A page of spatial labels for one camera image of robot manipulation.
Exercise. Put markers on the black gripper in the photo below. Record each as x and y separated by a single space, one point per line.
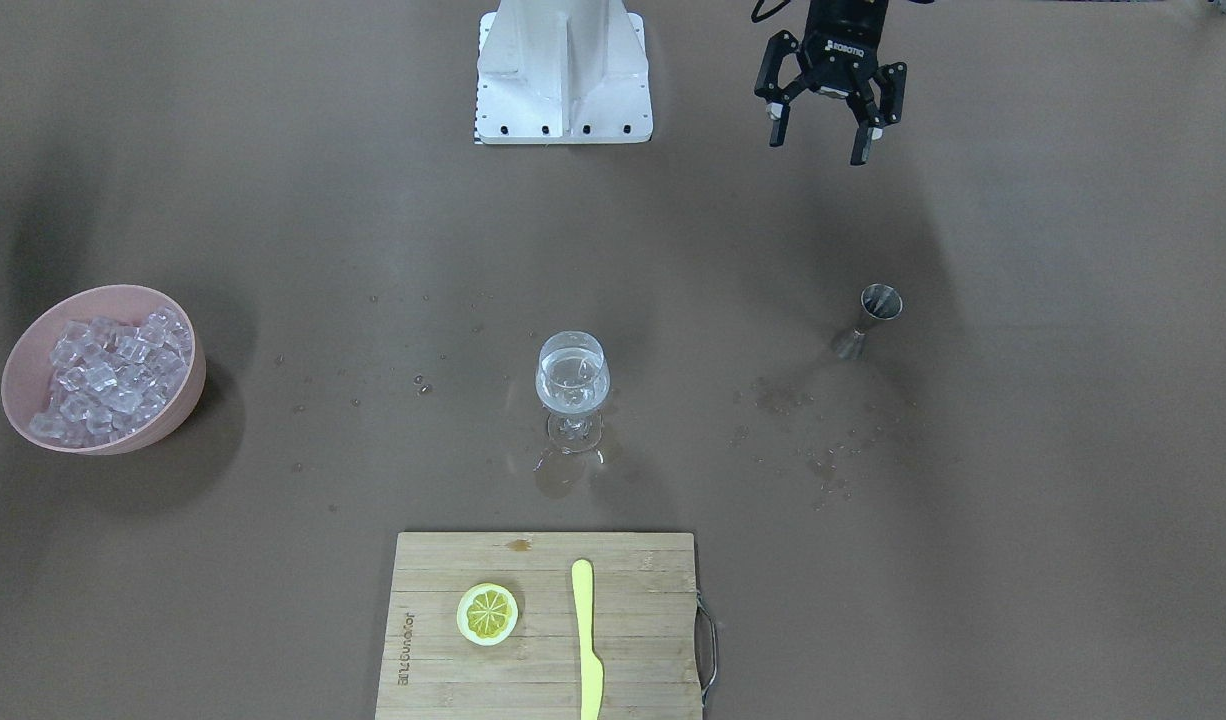
839 42

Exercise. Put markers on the steel double jigger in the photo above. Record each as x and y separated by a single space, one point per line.
878 304

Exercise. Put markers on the clear wine glass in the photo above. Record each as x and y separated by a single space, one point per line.
572 382

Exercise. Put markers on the clear ice cubes pile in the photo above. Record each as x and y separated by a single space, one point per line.
109 379

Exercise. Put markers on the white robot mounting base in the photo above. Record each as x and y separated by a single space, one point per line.
562 73

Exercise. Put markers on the bamboo cutting board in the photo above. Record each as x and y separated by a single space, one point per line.
644 611

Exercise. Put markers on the yellow lemon slice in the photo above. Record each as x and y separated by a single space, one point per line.
486 614

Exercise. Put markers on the yellow plastic knife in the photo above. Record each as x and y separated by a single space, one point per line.
592 672

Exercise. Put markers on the pink plastic bowl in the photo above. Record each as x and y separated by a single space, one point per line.
26 372

